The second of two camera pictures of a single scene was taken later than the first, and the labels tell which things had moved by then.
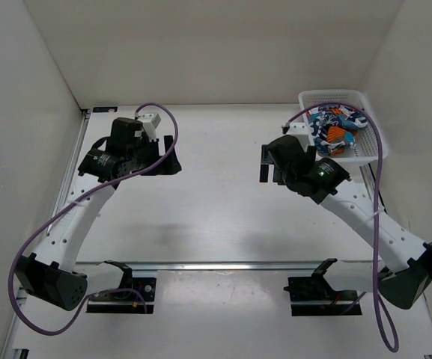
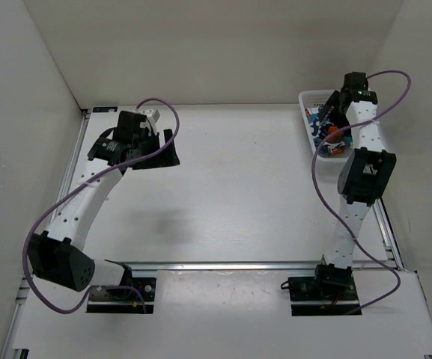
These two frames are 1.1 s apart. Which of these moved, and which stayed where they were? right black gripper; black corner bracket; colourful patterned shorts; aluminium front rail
Moved: right black gripper
Stayed: colourful patterned shorts; aluminium front rail; black corner bracket
